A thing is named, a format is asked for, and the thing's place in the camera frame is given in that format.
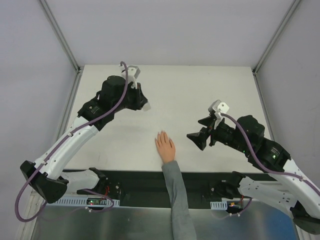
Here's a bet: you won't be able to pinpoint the clear nail polish bottle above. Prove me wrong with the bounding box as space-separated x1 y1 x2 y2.
142 102 151 112

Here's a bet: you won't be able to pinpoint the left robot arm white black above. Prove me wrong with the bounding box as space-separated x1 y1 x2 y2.
20 74 149 204

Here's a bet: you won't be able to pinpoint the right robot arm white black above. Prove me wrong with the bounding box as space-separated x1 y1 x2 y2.
186 115 320 235

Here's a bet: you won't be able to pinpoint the grey sleeved forearm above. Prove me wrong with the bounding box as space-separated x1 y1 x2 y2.
162 160 197 240

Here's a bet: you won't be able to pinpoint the person hand long nails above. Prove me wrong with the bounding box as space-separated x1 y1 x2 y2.
155 130 176 164

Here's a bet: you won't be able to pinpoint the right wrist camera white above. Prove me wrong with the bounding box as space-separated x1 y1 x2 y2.
208 99 230 128

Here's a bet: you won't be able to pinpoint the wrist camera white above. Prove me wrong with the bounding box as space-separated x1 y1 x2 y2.
208 99 230 128
119 65 141 89

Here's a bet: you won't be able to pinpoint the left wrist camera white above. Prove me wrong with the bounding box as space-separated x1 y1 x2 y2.
119 65 141 89

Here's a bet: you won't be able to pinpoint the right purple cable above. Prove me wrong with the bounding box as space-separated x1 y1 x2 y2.
212 112 320 221

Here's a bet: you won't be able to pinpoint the purple cable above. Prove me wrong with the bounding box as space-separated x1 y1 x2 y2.
14 61 131 223
212 112 320 221

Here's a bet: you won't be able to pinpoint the left aluminium frame post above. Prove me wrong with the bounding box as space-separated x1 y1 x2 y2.
38 0 81 73

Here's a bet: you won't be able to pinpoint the aluminium frame post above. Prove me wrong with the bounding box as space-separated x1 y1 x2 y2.
251 0 302 76
38 0 81 73

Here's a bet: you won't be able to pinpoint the right white cable duct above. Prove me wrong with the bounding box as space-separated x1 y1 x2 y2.
209 200 244 211

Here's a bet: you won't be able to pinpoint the white cable duct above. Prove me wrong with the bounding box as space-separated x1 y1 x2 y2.
209 200 244 211
50 196 112 208

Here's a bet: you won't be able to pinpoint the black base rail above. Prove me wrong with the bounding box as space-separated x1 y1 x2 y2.
95 170 243 209

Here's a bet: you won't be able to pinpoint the right aluminium frame post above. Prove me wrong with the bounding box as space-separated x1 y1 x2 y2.
251 0 302 76

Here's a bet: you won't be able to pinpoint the left white cable duct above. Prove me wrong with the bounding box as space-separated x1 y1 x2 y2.
50 196 112 208

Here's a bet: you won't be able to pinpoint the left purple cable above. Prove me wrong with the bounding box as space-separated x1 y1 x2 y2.
14 61 131 223

